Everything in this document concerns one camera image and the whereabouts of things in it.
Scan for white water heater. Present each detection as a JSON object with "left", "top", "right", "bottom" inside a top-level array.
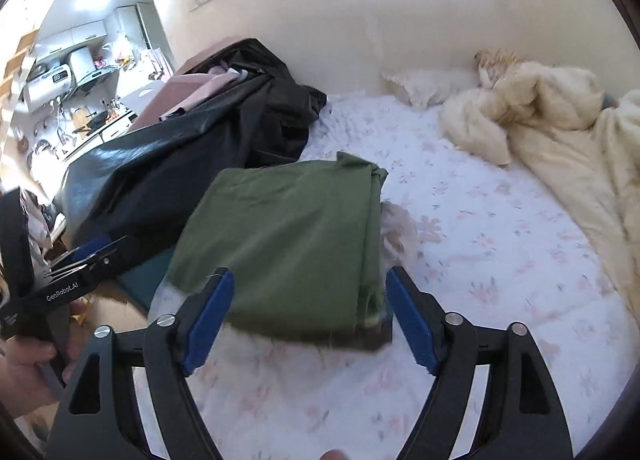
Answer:
[{"left": 22, "top": 47, "right": 93, "bottom": 103}]

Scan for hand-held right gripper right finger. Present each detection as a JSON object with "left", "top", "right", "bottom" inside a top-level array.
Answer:
[{"left": 386, "top": 266, "right": 573, "bottom": 460}]

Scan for kitchen counter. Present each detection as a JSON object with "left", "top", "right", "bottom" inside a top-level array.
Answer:
[{"left": 65, "top": 109, "right": 138, "bottom": 157}]

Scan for person's left hand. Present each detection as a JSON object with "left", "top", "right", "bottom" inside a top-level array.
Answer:
[{"left": 0, "top": 339, "right": 62, "bottom": 421}]

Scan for cream fluffy blanket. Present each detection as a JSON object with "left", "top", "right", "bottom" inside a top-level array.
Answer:
[{"left": 439, "top": 60, "right": 640, "bottom": 371}]

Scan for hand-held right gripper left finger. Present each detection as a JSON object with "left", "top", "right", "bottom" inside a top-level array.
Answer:
[{"left": 47, "top": 267, "right": 235, "bottom": 460}]

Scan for white floral bed sheet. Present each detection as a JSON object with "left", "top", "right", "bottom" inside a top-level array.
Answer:
[{"left": 135, "top": 92, "right": 631, "bottom": 460}]

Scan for black leather jacket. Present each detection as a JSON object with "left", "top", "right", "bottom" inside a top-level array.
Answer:
[{"left": 52, "top": 38, "right": 328, "bottom": 261}]

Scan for glass range hood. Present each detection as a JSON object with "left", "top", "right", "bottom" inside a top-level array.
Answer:
[{"left": 64, "top": 64, "right": 127, "bottom": 95}]

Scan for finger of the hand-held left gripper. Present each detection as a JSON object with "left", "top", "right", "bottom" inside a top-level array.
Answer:
[{"left": 47, "top": 235, "right": 130, "bottom": 276}]

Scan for tan plush toy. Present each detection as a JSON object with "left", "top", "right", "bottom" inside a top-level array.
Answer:
[{"left": 474, "top": 47, "right": 527, "bottom": 87}]

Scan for green pants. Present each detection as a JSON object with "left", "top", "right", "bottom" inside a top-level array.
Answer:
[{"left": 161, "top": 151, "right": 396, "bottom": 353}]

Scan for teal fabric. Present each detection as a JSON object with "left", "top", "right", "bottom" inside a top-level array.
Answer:
[{"left": 117, "top": 257, "right": 173, "bottom": 313}]

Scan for white fluffy pillow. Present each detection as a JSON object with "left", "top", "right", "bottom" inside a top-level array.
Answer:
[{"left": 382, "top": 67, "right": 481, "bottom": 108}]

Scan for dusty pink cloth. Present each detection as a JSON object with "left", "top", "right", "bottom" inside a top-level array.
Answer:
[{"left": 135, "top": 37, "right": 243, "bottom": 127}]

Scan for white kitchen cabinets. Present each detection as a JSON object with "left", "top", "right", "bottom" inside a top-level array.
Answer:
[{"left": 30, "top": 2, "right": 156, "bottom": 61}]

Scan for light pink cloth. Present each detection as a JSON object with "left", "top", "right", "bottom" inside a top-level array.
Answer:
[{"left": 164, "top": 71, "right": 242, "bottom": 119}]

